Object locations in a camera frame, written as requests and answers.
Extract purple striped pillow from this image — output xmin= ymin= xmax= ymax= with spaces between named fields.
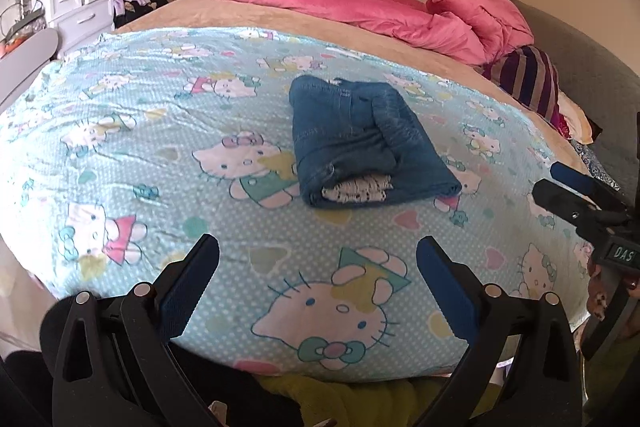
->
xmin=482 ymin=46 xmax=561 ymax=122

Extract grey rounded board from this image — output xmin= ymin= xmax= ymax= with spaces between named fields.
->
xmin=0 ymin=28 xmax=60 ymax=108

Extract cluttered side table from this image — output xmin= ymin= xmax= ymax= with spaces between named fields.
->
xmin=0 ymin=0 xmax=51 ymax=58

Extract light blue cartoon printed blanket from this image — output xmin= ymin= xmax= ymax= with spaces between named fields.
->
xmin=0 ymin=26 xmax=593 ymax=380

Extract person's right hand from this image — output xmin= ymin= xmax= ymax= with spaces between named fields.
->
xmin=585 ymin=259 xmax=640 ymax=323

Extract person's green jacket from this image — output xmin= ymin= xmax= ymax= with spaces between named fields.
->
xmin=260 ymin=374 xmax=501 ymax=427

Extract blue patterned cloth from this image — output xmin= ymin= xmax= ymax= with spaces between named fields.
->
xmin=572 ymin=142 xmax=627 ymax=194

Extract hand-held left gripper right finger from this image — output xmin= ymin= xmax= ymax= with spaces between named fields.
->
xmin=416 ymin=235 xmax=583 ymax=427

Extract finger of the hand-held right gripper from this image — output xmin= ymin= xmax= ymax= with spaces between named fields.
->
xmin=549 ymin=161 xmax=627 ymax=211
xmin=531 ymin=179 xmax=609 ymax=234

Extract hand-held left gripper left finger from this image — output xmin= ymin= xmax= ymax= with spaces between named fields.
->
xmin=51 ymin=233 xmax=221 ymax=427

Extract beige bed cover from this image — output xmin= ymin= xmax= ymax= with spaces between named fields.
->
xmin=114 ymin=0 xmax=591 ymax=172

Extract white plastic drawer unit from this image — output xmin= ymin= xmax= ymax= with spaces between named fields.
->
xmin=37 ymin=0 xmax=116 ymax=58

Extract blue denim pants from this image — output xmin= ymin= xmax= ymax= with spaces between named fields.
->
xmin=289 ymin=76 xmax=462 ymax=209

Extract grey padded headboard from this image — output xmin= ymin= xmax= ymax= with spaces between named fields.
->
xmin=502 ymin=0 xmax=640 ymax=192

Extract person's right forearm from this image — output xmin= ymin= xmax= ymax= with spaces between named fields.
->
xmin=582 ymin=342 xmax=640 ymax=427

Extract pink and cream cloth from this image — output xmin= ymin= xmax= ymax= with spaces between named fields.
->
xmin=552 ymin=91 xmax=597 ymax=144

